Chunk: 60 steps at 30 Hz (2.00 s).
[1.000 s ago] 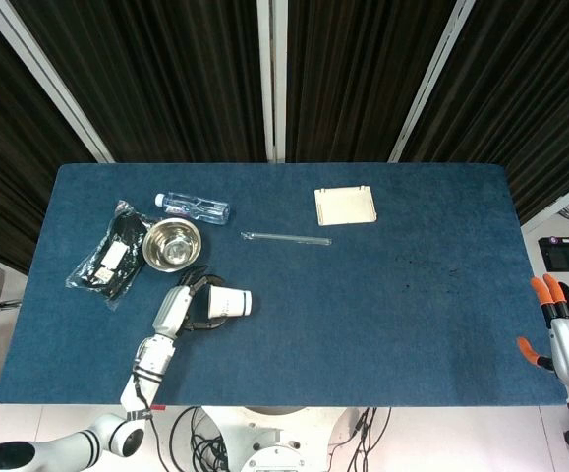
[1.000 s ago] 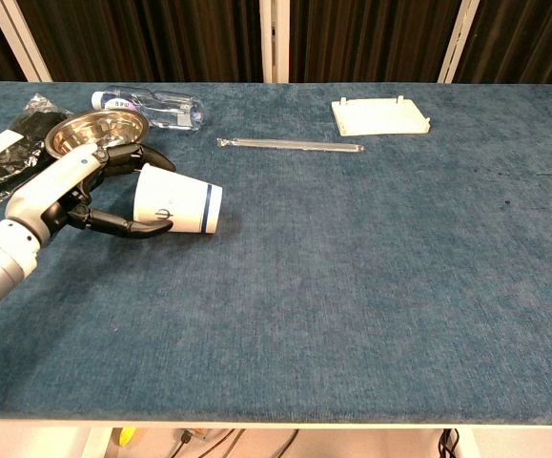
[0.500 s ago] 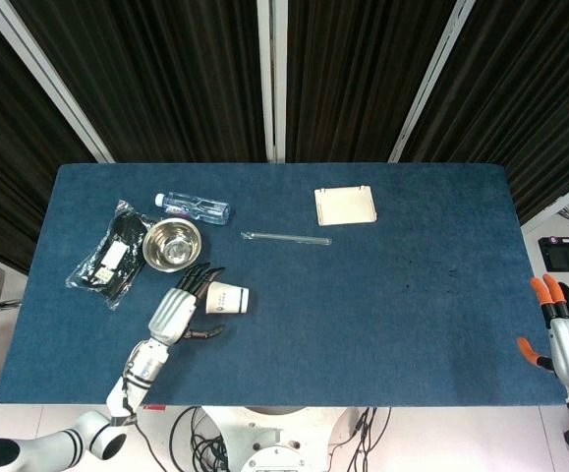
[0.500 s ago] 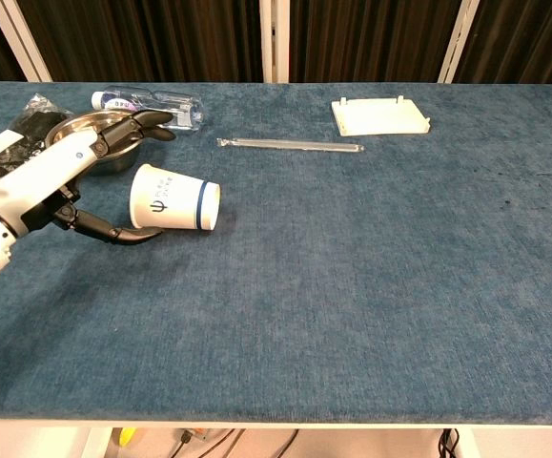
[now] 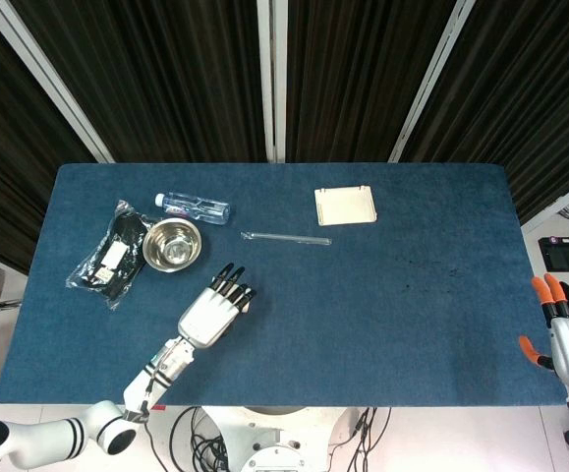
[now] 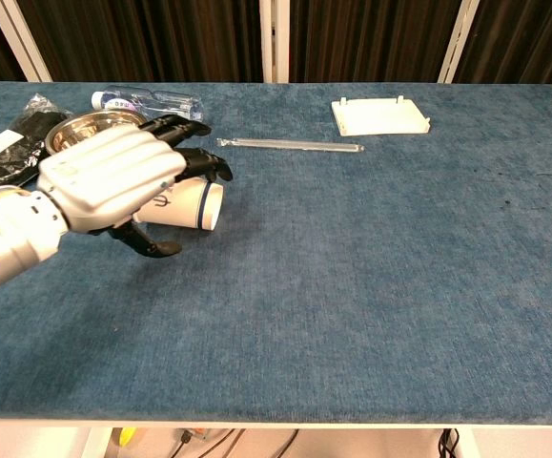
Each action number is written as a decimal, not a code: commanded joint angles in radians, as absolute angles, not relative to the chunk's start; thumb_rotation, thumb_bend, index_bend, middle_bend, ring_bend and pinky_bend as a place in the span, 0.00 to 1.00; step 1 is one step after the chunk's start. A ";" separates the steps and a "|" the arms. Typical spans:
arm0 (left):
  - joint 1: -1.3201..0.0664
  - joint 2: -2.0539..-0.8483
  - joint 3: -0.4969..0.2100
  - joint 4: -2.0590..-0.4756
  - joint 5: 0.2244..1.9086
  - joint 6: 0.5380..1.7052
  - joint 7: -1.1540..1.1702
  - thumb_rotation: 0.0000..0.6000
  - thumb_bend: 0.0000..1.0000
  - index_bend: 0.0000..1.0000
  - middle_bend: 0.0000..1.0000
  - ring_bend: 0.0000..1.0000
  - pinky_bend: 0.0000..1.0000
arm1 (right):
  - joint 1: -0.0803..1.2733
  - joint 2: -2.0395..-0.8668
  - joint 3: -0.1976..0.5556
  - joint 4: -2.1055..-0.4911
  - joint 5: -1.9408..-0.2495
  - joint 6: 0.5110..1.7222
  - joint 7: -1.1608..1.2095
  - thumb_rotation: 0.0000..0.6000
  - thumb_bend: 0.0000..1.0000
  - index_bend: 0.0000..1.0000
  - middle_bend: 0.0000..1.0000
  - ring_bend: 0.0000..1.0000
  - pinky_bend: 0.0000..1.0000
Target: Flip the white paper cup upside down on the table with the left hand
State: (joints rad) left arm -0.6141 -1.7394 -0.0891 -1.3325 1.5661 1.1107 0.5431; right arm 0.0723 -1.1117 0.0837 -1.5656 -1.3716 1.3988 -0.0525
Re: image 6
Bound flat white plastic box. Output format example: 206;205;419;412
331;94;433;137

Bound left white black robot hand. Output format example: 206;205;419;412
36;114;234;259

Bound clear plastic water bottle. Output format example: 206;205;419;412
90;88;205;121

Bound black item in plastic bag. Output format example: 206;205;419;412
0;94;74;197

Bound stainless steel bowl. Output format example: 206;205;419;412
45;110;149;156

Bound blue felt table mat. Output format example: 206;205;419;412
0;80;552;424

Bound white table leg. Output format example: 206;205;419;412
82;427;114;458

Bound clear wrapped straw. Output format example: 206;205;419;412
215;136;365;154

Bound white partition post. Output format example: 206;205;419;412
437;0;477;85
0;0;52;83
258;0;291;85

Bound white paper cup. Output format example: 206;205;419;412
132;177;224;233

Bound black floor cable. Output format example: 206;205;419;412
170;428;300;458
440;427;462;458

